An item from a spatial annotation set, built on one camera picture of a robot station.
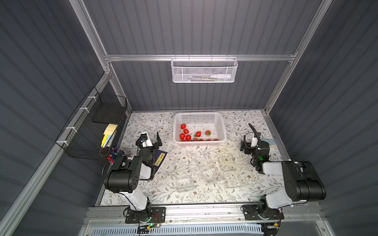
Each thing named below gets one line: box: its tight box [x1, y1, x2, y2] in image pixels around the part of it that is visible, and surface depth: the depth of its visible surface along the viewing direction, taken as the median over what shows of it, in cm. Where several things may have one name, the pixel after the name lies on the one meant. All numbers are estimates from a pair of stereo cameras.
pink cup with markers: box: [106, 147, 126, 165], surface depth 84 cm
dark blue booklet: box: [154, 149, 168, 173], surface depth 93 cm
